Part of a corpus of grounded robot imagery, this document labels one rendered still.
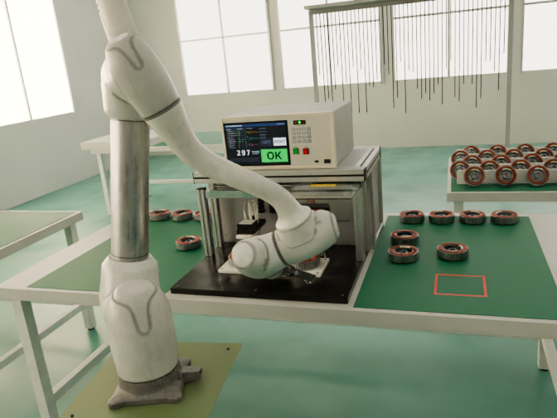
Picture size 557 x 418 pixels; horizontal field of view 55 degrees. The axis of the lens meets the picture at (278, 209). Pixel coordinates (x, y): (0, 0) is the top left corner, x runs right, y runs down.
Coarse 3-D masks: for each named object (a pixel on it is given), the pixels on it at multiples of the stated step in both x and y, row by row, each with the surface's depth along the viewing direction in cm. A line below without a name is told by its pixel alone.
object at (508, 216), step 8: (400, 216) 239; (408, 216) 236; (416, 216) 236; (432, 216) 234; (440, 216) 232; (448, 216) 232; (464, 216) 230; (472, 216) 228; (480, 216) 228; (496, 216) 226; (504, 216) 224; (512, 216) 223; (472, 224) 228; (504, 224) 224
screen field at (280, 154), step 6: (264, 150) 200; (270, 150) 199; (276, 150) 198; (282, 150) 198; (264, 156) 200; (270, 156) 200; (276, 156) 199; (282, 156) 198; (264, 162) 201; (270, 162) 200
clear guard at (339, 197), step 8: (304, 184) 194; (344, 184) 189; (352, 184) 188; (360, 184) 187; (296, 192) 184; (304, 192) 183; (312, 192) 182; (320, 192) 181; (328, 192) 180; (336, 192) 179; (344, 192) 178; (352, 192) 177; (296, 200) 177; (304, 200) 176; (312, 200) 175; (320, 200) 174; (328, 200) 173; (336, 200) 172; (344, 200) 171; (336, 208) 171; (344, 208) 170; (336, 216) 169; (344, 216) 169
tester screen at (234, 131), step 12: (228, 132) 202; (240, 132) 201; (252, 132) 199; (264, 132) 198; (276, 132) 196; (228, 144) 204; (240, 144) 202; (252, 144) 201; (228, 156) 205; (240, 156) 204; (252, 156) 202
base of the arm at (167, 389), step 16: (176, 368) 133; (192, 368) 136; (128, 384) 128; (144, 384) 128; (160, 384) 129; (176, 384) 132; (112, 400) 129; (128, 400) 128; (144, 400) 128; (160, 400) 128; (176, 400) 127
